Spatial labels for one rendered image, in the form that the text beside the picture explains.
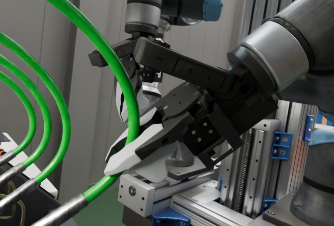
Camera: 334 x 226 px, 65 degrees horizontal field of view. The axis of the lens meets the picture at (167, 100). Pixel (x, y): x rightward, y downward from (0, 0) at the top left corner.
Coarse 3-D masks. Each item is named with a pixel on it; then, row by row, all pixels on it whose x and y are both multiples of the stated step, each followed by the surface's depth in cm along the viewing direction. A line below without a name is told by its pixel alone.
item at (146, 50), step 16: (144, 48) 26; (160, 48) 26; (144, 64) 27; (160, 64) 27; (176, 64) 27; (192, 64) 27; (208, 64) 29; (192, 80) 28; (208, 80) 28; (224, 80) 29
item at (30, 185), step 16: (0, 32) 37; (16, 48) 39; (32, 64) 40; (48, 80) 42; (64, 112) 45; (64, 128) 45; (64, 144) 46; (48, 176) 45; (16, 192) 42; (0, 208) 40
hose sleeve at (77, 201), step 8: (72, 200) 30; (80, 200) 30; (64, 208) 29; (72, 208) 29; (80, 208) 30; (48, 216) 29; (56, 216) 29; (64, 216) 29; (72, 216) 29; (32, 224) 29; (40, 224) 28; (48, 224) 28; (56, 224) 29
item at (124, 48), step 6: (120, 42) 56; (126, 42) 54; (132, 42) 54; (114, 48) 51; (120, 48) 52; (126, 48) 53; (132, 48) 54; (90, 54) 52; (96, 54) 50; (120, 54) 52; (126, 54) 53; (90, 60) 52; (96, 60) 50; (102, 60) 50; (102, 66) 50
